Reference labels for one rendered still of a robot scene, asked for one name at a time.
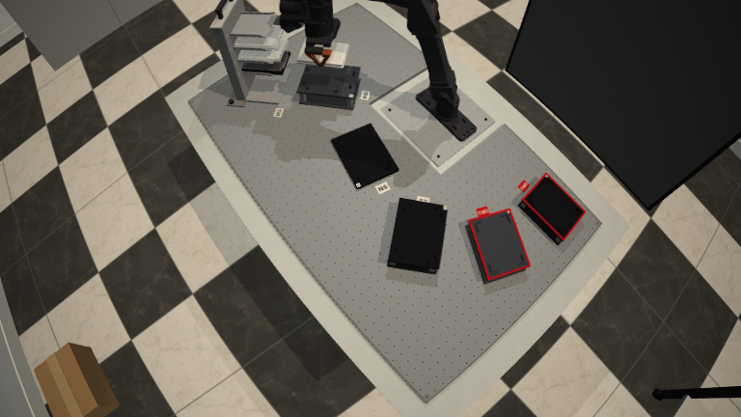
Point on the white microplate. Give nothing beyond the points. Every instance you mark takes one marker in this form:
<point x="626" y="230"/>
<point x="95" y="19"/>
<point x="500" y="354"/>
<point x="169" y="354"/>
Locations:
<point x="336" y="60"/>

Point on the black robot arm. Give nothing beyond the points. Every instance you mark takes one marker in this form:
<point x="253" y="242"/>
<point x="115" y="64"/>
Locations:
<point x="423" y="22"/>

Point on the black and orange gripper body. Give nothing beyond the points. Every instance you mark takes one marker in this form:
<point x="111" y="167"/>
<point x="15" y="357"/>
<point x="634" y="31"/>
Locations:
<point x="328" y="31"/>

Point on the black microplate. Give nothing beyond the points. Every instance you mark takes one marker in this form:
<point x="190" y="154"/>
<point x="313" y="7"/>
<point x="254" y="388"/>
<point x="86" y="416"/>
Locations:
<point x="276" y="68"/>

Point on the grey shelf rack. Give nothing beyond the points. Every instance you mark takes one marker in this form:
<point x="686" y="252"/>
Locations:
<point x="260" y="87"/>

